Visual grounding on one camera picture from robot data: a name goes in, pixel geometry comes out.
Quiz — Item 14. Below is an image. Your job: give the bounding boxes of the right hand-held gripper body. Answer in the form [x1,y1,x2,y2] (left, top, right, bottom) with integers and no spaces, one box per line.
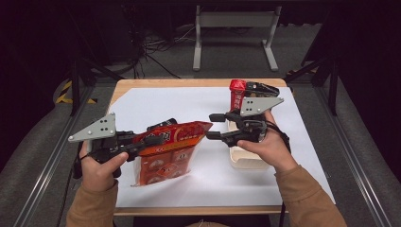
[225,96,285,148]

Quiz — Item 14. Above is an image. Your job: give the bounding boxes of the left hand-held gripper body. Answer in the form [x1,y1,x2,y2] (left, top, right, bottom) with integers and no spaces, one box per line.
[67,113,140,164]

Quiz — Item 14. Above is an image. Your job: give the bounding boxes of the orange clear seasoning packet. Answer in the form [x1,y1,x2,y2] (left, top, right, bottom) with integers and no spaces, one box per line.
[131,120,214,187]

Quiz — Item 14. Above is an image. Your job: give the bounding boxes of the large red black seasoning packet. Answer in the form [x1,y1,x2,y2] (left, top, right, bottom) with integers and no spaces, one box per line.
[229,79,281,112]

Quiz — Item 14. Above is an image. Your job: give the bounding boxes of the white compartment plastic container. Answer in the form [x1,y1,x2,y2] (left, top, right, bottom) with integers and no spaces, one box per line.
[227,110,276,170]

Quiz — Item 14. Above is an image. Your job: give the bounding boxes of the person's right hand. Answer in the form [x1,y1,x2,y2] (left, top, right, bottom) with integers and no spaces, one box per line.
[236,110,299,173]

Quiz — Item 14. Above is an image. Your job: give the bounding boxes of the person's left hand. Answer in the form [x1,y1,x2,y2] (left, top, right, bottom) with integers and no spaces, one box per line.
[78,141,130,193]

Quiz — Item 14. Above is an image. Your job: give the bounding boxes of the small black red seasoning packet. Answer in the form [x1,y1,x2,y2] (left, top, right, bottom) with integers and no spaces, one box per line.
[146,117,179,132]

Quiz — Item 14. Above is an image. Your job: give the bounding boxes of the white table mat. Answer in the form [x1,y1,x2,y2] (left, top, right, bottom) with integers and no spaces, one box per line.
[108,86,336,208]

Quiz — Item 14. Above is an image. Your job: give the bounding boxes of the yellow black hazard tape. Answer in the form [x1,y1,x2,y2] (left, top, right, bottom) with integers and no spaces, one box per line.
[55,79,97,105]

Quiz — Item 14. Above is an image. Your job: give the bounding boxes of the black tripod stand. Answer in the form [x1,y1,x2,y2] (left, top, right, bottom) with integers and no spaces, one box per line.
[285,56,340,112]
[67,56,124,116]

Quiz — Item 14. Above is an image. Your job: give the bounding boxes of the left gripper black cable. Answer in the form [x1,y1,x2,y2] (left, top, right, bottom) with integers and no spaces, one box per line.
[56,148,84,227]

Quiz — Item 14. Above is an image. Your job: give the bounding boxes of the aluminium rail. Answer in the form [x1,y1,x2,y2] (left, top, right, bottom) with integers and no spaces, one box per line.
[315,84,395,227]
[12,84,96,227]

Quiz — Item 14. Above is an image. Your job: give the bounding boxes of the bundle of floor cables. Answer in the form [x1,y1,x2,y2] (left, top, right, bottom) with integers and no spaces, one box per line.
[126,25,197,79]

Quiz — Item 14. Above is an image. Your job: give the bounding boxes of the white metal stand frame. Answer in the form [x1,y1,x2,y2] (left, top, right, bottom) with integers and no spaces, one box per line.
[192,5,283,72]

